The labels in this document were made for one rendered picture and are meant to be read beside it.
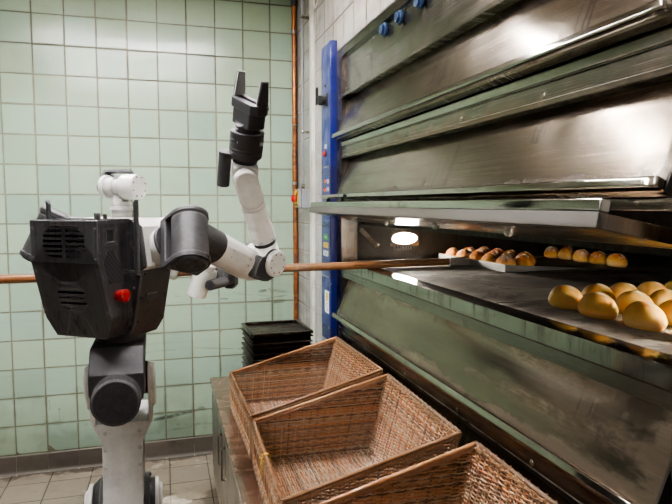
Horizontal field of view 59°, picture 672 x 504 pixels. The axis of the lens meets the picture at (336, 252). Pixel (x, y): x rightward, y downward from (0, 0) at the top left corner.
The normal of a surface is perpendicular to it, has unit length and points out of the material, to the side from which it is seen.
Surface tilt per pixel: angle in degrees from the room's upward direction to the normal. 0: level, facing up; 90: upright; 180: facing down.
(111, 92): 90
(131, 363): 45
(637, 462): 70
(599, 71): 90
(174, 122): 90
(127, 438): 84
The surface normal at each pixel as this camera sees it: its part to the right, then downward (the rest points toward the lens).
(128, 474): 0.28, -0.04
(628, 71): -0.96, 0.02
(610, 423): -0.90, -0.32
